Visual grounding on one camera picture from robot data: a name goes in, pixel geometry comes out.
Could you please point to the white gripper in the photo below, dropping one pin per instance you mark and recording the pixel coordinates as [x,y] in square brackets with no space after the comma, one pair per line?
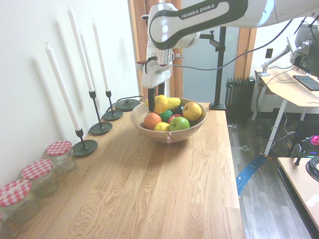
[157,74]

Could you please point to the bright yellow pear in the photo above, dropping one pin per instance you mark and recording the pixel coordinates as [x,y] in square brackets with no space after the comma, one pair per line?
[161,103]

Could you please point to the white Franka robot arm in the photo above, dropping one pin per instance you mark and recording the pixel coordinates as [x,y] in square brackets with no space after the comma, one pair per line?
[199,15]

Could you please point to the golden yellow fruit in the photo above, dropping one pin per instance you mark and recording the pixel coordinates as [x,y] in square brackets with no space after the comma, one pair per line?
[174,102]

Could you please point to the dark green avocado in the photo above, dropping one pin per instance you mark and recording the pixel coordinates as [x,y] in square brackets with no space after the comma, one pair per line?
[165,115]

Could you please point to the dark purple fruit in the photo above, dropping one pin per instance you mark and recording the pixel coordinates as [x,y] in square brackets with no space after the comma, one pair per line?
[179,109]

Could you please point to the orange fruit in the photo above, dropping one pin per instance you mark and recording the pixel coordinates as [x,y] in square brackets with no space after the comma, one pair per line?
[152,121]

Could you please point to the red apple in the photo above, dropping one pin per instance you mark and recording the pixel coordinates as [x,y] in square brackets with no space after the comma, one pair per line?
[174,117]

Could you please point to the black round kettle base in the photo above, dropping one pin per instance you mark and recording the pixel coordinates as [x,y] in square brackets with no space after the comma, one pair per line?
[127,105]

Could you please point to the yellow lemon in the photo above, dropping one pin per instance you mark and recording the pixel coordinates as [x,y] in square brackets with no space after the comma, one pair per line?
[161,127]

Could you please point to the green apple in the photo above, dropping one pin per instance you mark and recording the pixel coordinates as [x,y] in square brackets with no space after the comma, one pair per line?
[179,124]

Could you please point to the yellow apple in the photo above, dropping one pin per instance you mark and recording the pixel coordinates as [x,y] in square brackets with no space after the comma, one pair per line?
[192,110]

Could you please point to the wooden fruit bowl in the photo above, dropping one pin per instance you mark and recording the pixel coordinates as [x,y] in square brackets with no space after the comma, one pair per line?
[172,135]

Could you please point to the black candle holder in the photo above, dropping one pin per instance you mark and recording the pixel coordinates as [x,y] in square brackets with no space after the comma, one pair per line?
[84,147]
[112,115]
[101,128]

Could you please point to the black clamp pole stand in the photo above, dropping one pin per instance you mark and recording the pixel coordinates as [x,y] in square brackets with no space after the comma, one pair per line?
[219,74]

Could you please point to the tall white candle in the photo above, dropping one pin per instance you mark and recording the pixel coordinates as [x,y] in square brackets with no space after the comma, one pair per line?
[63,87]
[81,49]
[101,57]

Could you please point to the black radiator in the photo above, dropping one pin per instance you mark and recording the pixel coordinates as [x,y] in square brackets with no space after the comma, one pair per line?
[240,99]

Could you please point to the glass jar red checkered lid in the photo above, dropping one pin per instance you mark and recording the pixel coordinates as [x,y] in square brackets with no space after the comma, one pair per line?
[41,178]
[61,156]
[17,201]

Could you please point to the blue floor strip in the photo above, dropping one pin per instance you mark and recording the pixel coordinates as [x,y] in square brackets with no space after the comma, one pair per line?
[249,174]

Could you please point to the wooden desk white legs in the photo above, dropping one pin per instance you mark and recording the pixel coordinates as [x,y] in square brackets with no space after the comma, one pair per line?
[286,92]

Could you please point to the black keyboard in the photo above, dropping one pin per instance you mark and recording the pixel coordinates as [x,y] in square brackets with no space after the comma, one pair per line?
[307,82]

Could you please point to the black computer monitor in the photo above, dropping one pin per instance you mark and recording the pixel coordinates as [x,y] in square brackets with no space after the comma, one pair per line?
[310,54]

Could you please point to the pink round button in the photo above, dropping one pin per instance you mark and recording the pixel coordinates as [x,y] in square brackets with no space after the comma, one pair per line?
[315,140]

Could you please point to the light wooden side table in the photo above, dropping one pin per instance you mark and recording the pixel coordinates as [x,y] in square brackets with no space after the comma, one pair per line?
[302,189]

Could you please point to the wooden door frame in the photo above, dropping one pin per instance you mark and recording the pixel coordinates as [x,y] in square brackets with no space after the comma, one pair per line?
[138,44]

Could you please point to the black wall outlet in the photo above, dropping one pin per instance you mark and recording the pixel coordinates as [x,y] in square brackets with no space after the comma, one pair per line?
[269,53]

